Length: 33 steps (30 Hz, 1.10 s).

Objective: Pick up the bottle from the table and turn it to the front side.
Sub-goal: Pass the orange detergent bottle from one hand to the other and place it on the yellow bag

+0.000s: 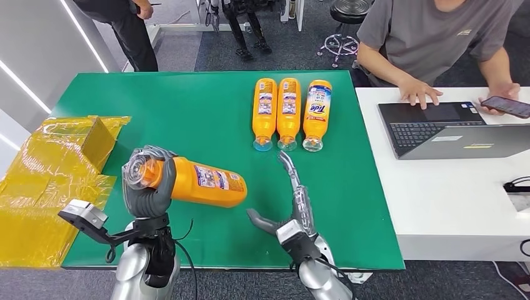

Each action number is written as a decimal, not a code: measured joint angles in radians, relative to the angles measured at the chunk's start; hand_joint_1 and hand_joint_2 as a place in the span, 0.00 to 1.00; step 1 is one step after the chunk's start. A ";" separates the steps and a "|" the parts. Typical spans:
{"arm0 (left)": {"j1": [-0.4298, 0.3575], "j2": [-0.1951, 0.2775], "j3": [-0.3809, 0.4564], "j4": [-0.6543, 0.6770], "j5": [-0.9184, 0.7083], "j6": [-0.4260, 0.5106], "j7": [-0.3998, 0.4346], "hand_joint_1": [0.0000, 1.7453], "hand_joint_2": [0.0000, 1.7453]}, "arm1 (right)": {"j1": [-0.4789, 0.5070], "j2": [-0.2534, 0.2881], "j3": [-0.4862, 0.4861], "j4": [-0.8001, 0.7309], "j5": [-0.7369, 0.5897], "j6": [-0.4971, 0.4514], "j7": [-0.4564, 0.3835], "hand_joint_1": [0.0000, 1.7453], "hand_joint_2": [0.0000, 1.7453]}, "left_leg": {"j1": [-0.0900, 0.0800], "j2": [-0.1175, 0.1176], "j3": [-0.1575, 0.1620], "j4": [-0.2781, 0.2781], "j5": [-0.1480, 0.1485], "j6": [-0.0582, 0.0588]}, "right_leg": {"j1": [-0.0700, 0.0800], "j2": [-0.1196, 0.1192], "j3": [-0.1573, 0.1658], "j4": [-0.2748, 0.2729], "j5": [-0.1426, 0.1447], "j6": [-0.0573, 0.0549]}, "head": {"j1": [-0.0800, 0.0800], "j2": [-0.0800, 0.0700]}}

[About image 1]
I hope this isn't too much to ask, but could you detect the white desk frame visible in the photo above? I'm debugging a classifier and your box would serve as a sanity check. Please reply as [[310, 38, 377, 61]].
[[147, 22, 249, 48]]

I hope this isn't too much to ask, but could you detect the dark smartphone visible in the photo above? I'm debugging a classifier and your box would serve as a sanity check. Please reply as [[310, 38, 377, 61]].
[[480, 96, 530, 119]]

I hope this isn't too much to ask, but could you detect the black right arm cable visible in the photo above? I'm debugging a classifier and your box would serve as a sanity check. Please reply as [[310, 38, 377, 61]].
[[314, 258, 358, 300]]

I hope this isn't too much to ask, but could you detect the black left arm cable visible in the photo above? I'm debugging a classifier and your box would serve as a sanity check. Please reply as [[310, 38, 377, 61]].
[[172, 219, 199, 300]]

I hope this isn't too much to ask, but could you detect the seated person's left hand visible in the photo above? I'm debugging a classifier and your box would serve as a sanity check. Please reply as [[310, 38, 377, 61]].
[[478, 82, 521, 116]]

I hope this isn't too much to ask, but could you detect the dark grey laptop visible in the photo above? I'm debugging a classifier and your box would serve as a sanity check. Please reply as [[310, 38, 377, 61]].
[[377, 101, 530, 161]]

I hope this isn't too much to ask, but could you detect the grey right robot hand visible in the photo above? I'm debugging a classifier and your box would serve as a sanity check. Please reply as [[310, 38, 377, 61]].
[[246, 151, 318, 240]]

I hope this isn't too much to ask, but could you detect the black power adapter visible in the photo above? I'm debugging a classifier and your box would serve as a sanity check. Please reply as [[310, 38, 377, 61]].
[[502, 177, 530, 194]]

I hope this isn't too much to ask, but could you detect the black round stool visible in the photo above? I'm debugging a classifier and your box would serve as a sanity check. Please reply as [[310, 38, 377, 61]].
[[316, 0, 376, 69]]

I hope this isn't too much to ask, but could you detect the seated person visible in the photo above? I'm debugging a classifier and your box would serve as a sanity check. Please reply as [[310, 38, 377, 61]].
[[352, 0, 524, 116]]

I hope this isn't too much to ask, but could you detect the white table foot bracket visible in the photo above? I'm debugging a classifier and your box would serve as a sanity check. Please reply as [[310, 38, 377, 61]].
[[347, 271, 374, 284]]

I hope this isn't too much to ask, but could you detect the white furniture leg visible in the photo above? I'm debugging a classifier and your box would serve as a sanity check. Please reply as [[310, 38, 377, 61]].
[[279, 0, 305, 32]]

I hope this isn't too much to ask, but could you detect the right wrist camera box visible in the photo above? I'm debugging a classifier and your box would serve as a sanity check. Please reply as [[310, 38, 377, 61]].
[[276, 219, 322, 266]]

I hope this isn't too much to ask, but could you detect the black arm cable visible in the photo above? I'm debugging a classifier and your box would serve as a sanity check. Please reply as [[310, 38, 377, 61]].
[[314, 258, 358, 300], [172, 219, 199, 300]]

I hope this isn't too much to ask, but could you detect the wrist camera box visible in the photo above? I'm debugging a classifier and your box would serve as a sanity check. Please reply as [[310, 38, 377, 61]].
[[276, 219, 322, 266], [57, 199, 138, 247]]

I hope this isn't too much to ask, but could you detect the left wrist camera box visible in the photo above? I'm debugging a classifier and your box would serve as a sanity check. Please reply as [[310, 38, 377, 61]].
[[57, 199, 138, 247]]

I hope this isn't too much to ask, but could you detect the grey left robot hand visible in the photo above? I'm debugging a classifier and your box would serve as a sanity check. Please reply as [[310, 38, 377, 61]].
[[121, 144, 179, 219]]

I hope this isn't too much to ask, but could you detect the seated person's right hand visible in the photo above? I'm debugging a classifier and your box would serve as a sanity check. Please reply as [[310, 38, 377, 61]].
[[398, 77, 444, 111]]

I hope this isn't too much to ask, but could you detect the standing person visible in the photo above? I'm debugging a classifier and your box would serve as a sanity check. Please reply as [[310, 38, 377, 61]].
[[72, 0, 160, 73]]

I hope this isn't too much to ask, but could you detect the yellow plastic-wrapped cardboard box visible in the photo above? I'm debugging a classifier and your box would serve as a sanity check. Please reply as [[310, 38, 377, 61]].
[[0, 116, 132, 269]]

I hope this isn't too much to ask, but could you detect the orange Tide-label detergent bottle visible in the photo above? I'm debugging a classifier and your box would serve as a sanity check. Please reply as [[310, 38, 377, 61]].
[[302, 79, 333, 153]]

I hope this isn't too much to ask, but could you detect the background humanoid robot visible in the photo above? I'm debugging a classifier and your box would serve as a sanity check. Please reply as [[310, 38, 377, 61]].
[[204, 0, 274, 61]]

